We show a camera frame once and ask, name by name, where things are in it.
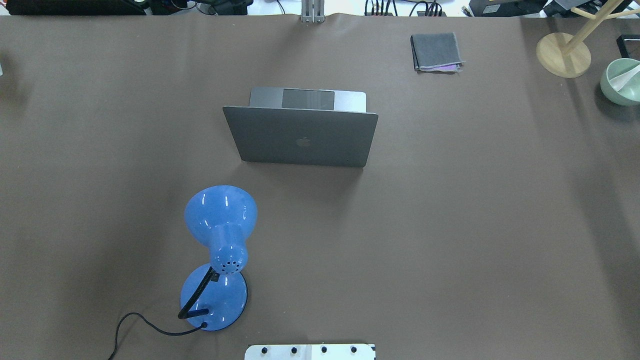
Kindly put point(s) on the grey laptop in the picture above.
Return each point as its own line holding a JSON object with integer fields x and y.
{"x": 311, "y": 127}

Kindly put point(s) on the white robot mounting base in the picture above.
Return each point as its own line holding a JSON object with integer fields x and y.
{"x": 323, "y": 351}

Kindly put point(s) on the green bowl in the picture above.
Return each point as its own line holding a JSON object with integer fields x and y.
{"x": 620, "y": 82}

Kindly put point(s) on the wooden stand with round base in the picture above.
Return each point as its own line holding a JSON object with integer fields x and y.
{"x": 566, "y": 55}

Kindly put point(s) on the blue desk lamp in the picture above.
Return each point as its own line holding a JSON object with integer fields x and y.
{"x": 221, "y": 218}

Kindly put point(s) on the folded grey cloth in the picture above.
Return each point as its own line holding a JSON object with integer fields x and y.
{"x": 436, "y": 52}

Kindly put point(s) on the aluminium frame post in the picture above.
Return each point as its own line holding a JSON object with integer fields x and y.
{"x": 313, "y": 11}

